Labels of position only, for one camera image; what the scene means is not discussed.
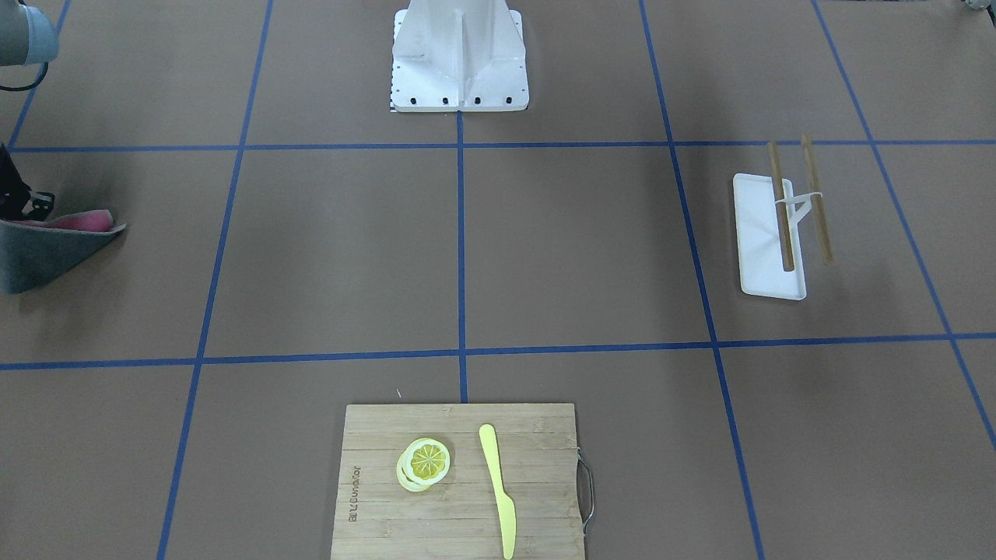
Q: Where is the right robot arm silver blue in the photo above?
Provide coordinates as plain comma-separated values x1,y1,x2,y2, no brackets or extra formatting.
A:
1,1,59,221

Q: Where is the yellow plastic knife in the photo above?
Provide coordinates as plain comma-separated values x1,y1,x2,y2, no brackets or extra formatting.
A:
478,423,518,559

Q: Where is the white chopstick rest tray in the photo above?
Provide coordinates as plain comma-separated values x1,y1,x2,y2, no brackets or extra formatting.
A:
732,173,812,301

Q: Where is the wooden chopstick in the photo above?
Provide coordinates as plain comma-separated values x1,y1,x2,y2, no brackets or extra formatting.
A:
767,141,796,272
801,134,835,265

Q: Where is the bamboo cutting board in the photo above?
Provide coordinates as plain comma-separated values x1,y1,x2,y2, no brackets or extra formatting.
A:
330,403,586,559

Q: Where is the grey cleaning cloth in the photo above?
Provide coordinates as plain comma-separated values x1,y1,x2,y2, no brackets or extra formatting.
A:
1,209,127,295

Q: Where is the yellow lemon slice toy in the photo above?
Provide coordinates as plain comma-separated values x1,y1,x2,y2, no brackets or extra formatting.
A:
395,437,451,492

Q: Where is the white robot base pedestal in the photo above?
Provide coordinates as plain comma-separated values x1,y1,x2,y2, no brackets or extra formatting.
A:
389,1,530,113

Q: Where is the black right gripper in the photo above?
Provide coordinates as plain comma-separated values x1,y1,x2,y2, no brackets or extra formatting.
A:
1,143,54,220

